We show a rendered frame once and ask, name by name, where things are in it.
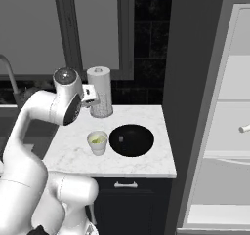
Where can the dark drawer front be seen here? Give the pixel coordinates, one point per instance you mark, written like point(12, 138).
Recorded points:
point(153, 184)

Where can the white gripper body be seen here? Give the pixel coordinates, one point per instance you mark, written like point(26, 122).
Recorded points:
point(92, 101)

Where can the silver tap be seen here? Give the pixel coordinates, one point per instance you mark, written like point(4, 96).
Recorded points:
point(9, 70)

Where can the white paper towel roll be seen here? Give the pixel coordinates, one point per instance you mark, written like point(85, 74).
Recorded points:
point(101, 89)

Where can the black ice bowl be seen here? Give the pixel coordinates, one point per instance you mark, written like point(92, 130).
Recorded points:
point(136, 144)

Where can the ice cube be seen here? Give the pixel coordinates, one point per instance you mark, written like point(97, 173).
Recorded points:
point(121, 138)

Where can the grey framed window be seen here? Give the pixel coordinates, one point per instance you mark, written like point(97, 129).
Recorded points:
point(94, 24)

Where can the dark sink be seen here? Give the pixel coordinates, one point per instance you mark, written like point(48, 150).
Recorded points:
point(39, 133)

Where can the dark cupboard door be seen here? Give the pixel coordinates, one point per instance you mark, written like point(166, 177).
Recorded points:
point(133, 214)

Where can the glass of lemonade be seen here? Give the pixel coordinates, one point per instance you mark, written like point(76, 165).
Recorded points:
point(97, 145)

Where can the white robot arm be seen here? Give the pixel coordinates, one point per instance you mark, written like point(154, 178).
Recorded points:
point(22, 177)

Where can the grey fridge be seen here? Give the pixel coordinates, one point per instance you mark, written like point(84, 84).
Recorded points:
point(228, 115)

